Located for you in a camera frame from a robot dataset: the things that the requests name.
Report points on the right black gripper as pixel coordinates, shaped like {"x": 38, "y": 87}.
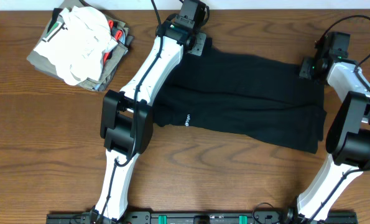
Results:
{"x": 306, "y": 61}

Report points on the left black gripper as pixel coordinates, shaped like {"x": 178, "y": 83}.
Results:
{"x": 199, "y": 48}

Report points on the black t-shirt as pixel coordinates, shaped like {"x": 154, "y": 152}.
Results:
{"x": 244, "y": 94}

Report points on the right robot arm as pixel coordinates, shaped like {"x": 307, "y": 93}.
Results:
{"x": 348, "y": 139}

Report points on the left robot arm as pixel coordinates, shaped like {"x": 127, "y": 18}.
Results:
{"x": 127, "y": 114}

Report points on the olive folded garment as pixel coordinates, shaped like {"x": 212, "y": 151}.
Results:
{"x": 43, "y": 65}

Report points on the red and grey folded garment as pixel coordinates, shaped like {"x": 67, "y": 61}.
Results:
{"x": 117, "y": 34}

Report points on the white folded garment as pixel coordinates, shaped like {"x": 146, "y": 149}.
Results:
{"x": 77, "y": 43}

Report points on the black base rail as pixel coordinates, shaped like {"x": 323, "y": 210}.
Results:
{"x": 263, "y": 216}

